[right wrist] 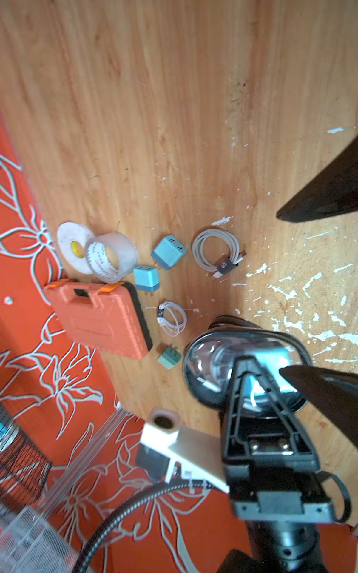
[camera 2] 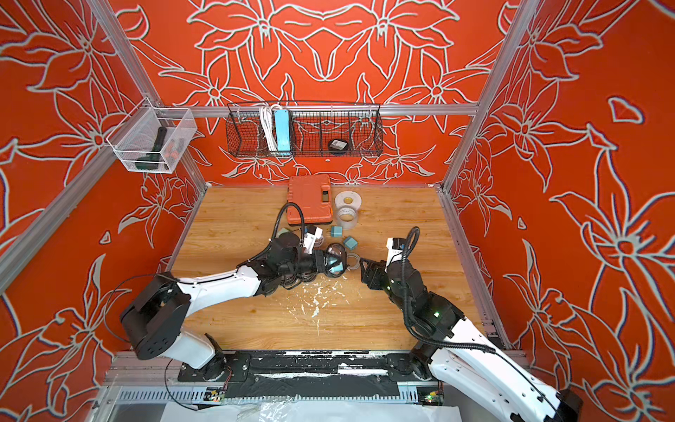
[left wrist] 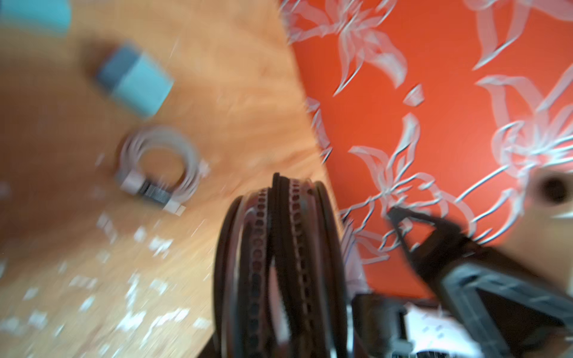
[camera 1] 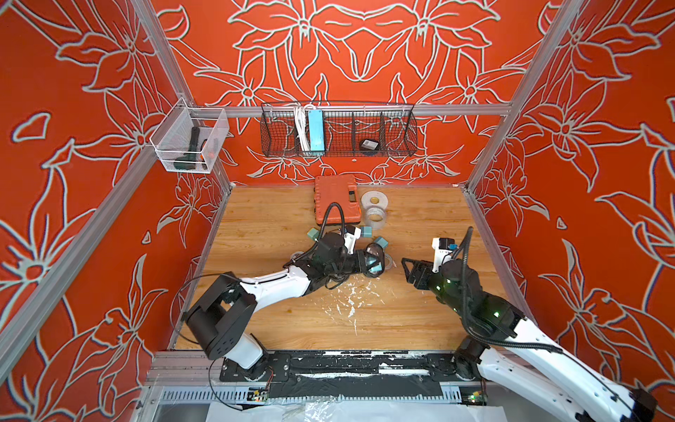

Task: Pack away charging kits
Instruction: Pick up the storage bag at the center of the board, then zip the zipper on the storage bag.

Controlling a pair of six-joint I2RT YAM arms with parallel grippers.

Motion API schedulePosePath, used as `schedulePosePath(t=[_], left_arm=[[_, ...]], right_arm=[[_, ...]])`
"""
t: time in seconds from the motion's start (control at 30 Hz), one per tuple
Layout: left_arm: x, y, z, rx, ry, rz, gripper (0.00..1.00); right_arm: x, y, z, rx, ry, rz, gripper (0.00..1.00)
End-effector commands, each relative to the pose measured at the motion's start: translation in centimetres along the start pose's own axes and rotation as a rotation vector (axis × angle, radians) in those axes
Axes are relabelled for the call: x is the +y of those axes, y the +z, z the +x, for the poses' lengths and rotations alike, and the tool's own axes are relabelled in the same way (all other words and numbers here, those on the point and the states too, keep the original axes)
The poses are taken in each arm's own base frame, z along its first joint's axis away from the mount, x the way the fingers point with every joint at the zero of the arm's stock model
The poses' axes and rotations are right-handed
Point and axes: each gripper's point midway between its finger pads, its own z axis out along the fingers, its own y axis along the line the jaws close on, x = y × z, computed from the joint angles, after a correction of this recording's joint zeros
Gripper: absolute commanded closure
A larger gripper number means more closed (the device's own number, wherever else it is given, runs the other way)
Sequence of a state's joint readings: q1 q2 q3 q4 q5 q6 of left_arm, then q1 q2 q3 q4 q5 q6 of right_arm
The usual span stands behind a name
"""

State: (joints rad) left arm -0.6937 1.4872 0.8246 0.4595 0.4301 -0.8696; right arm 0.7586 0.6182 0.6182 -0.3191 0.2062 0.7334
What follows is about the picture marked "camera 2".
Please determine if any black round item in basket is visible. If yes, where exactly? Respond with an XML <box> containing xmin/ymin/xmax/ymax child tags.
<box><xmin>328</xmin><ymin>139</ymin><xmax>350</xmax><ymax>156</ymax></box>

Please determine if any white tape roll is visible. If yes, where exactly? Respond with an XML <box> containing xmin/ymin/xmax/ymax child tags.
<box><xmin>335</xmin><ymin>191</ymin><xmax>363</xmax><ymax>211</ymax></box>

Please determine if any green charger plug middle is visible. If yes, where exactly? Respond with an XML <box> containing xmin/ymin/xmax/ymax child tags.
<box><xmin>330</xmin><ymin>226</ymin><xmax>344</xmax><ymax>237</ymax></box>

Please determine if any orange plastic tool case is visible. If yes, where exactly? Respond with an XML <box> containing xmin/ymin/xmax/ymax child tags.
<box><xmin>288</xmin><ymin>175</ymin><xmax>334</xmax><ymax>224</ymax></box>

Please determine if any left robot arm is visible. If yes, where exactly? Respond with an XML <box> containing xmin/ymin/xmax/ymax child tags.
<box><xmin>120</xmin><ymin>233</ymin><xmax>328</xmax><ymax>379</ymax></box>

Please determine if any black wire wall basket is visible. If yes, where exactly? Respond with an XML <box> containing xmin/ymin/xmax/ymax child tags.
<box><xmin>225</xmin><ymin>101</ymin><xmax>384</xmax><ymax>158</ymax></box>

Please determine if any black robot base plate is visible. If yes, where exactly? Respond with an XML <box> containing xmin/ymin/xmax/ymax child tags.
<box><xmin>178</xmin><ymin>350</ymin><xmax>443</xmax><ymax>404</ymax></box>

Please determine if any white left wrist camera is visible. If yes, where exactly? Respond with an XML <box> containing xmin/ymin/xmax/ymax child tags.
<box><xmin>302</xmin><ymin>225</ymin><xmax>324</xmax><ymax>254</ymax></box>

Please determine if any clear acrylic wall box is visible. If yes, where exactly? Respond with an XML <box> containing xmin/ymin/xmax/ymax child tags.
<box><xmin>105</xmin><ymin>108</ymin><xmax>197</xmax><ymax>174</ymax></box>

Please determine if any aluminium frame post right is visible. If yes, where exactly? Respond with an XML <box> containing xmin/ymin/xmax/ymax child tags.
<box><xmin>441</xmin><ymin>0</ymin><xmax>540</xmax><ymax>194</ymax></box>

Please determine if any aluminium frame post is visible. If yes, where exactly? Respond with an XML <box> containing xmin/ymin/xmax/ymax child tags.
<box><xmin>86</xmin><ymin>0</ymin><xmax>209</xmax><ymax>193</ymax></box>
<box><xmin>441</xmin><ymin>0</ymin><xmax>540</xmax><ymax>194</ymax></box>

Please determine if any green screwdriver in box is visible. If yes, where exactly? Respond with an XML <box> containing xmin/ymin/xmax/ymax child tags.
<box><xmin>135</xmin><ymin>126</ymin><xmax>167</xmax><ymax>171</ymax></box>

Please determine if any green charger plug right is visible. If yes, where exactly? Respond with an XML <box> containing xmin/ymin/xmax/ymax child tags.
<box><xmin>343</xmin><ymin>237</ymin><xmax>359</xmax><ymax>251</ymax></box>

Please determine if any green charger plug front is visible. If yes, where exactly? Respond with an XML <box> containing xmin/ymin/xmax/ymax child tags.
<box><xmin>328</xmin><ymin>263</ymin><xmax>345</xmax><ymax>277</ymax></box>

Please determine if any aluminium horizontal back rail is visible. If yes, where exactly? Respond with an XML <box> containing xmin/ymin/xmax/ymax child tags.
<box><xmin>157</xmin><ymin>104</ymin><xmax>480</xmax><ymax>120</ymax></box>

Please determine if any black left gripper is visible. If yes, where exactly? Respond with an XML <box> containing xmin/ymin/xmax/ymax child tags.
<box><xmin>279</xmin><ymin>250</ymin><xmax>343</xmax><ymax>279</ymax></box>

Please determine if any white power strip cord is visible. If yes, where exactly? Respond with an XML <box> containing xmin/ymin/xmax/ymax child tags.
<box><xmin>258</xmin><ymin>104</ymin><xmax>279</xmax><ymax>154</ymax></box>

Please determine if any aluminium frame post left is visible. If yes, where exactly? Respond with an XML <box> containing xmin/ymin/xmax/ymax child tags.
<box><xmin>86</xmin><ymin>0</ymin><xmax>209</xmax><ymax>193</ymax></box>

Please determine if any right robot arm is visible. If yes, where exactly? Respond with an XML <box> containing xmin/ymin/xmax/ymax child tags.
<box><xmin>360</xmin><ymin>258</ymin><xmax>583</xmax><ymax>421</ymax></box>

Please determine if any blue power strip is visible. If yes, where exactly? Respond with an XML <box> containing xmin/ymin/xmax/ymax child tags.
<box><xmin>274</xmin><ymin>109</ymin><xmax>292</xmax><ymax>156</ymax></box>

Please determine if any clear packing tape roll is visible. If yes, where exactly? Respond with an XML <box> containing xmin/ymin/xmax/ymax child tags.
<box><xmin>336</xmin><ymin>207</ymin><xmax>358</xmax><ymax>230</ymax></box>

